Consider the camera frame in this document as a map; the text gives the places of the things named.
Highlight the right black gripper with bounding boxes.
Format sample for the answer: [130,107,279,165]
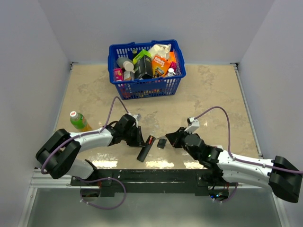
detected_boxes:
[166,127,199,161]

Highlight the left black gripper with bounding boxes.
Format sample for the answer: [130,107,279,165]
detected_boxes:
[123,125,146,147]

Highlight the black battery cover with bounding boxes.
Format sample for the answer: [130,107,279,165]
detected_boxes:
[157,139,167,149]

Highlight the black remote control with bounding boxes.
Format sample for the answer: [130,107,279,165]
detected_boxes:
[137,135,156,162]

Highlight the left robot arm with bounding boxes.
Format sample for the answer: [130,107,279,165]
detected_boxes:
[36,113,145,185]

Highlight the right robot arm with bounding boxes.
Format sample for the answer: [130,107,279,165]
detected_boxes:
[165,127,303,203]

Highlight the white red remote control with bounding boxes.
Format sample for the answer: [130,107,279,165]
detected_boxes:
[211,145,223,149]

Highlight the blue plastic basket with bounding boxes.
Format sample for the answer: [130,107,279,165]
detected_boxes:
[107,39,186,100]

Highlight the orange label bottle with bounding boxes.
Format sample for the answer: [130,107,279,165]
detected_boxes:
[123,71,134,81]

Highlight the green orange drink bottle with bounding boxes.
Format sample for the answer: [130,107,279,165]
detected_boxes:
[70,111,92,132]

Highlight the white pump bottle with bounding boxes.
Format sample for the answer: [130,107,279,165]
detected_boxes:
[167,68,176,77]

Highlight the pink packet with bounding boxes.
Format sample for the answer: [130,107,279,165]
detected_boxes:
[113,68,124,82]

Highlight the orange Gillette razor box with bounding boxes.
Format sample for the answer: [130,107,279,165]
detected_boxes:
[152,55,170,78]

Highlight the grey white bottle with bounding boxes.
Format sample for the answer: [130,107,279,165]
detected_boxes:
[116,57,135,73]

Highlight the black green carton box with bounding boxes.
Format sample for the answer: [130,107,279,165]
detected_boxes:
[133,50,154,80]

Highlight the crumpled white paper bag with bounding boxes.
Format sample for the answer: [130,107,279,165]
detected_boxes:
[148,44,171,60]

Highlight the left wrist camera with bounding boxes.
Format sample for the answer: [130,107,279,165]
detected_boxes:
[129,113,142,123]

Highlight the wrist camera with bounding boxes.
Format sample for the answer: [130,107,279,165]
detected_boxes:
[129,113,142,123]
[185,117,200,133]

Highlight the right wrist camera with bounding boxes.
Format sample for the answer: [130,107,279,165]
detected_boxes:
[185,117,200,133]

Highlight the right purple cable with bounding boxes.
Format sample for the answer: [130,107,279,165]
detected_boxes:
[194,106,303,175]

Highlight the purple cable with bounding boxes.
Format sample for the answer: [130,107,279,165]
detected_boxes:
[41,96,130,175]
[194,106,303,175]

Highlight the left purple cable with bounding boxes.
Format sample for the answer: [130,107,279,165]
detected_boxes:
[41,96,130,175]

